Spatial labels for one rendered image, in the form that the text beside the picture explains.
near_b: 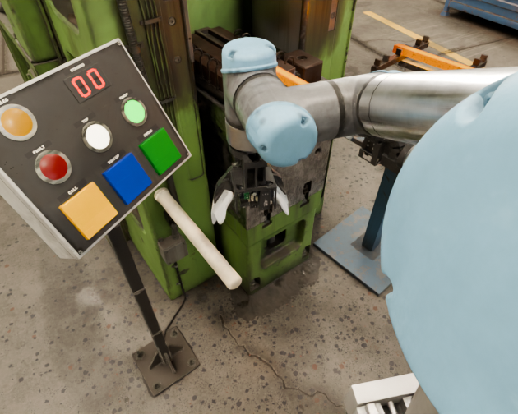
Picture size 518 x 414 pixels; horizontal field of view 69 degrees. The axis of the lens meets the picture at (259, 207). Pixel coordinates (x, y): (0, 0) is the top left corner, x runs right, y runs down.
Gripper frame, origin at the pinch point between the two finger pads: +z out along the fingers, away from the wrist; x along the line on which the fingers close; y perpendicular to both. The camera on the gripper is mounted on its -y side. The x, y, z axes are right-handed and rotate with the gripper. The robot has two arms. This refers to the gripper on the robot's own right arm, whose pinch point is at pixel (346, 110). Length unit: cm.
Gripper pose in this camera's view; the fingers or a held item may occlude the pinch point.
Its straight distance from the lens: 97.2
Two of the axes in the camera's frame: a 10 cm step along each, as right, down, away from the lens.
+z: -6.0, -5.6, 5.7
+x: 8.0, -4.3, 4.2
